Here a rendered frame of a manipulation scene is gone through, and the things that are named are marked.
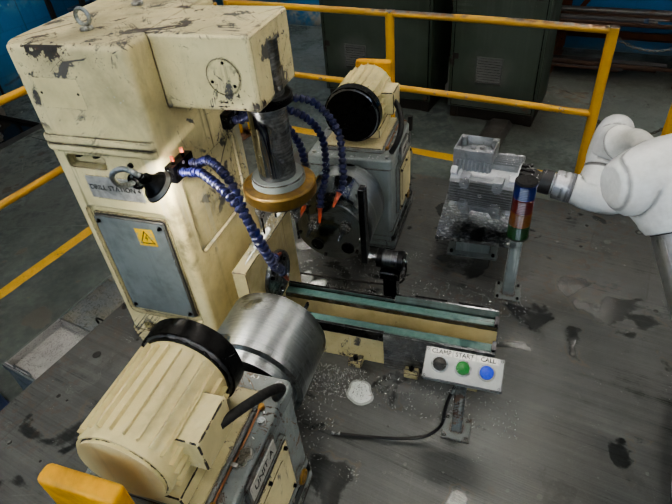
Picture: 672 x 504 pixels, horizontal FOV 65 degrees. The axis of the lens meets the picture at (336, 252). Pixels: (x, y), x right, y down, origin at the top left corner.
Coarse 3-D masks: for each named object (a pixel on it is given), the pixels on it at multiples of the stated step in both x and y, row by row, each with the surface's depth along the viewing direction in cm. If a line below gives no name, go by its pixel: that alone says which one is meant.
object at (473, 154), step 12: (456, 144) 164; (468, 144) 170; (480, 144) 168; (492, 144) 165; (456, 156) 164; (468, 156) 162; (480, 156) 160; (492, 156) 158; (468, 168) 164; (480, 168) 162
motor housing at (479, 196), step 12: (504, 156) 163; (516, 156) 163; (492, 168) 162; (504, 168) 160; (516, 168) 159; (456, 180) 165; (480, 180) 162; (492, 180) 161; (456, 192) 167; (468, 192) 164; (480, 192) 164; (492, 192) 162; (504, 192) 159; (456, 204) 176; (468, 204) 168; (480, 204) 167; (504, 204) 162
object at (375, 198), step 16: (320, 176) 166; (336, 176) 161; (352, 176) 162; (368, 176) 165; (352, 192) 157; (368, 192) 161; (336, 208) 156; (352, 208) 155; (368, 208) 158; (304, 224) 164; (320, 224) 162; (336, 224) 160; (352, 224) 158; (304, 240) 169; (320, 240) 166; (336, 240) 164; (352, 240) 162; (336, 256) 169; (352, 256) 167
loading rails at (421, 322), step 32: (288, 288) 161; (320, 288) 158; (320, 320) 148; (352, 320) 148; (384, 320) 154; (416, 320) 150; (448, 320) 146; (480, 320) 144; (352, 352) 152; (384, 352) 146; (416, 352) 142; (480, 352) 134
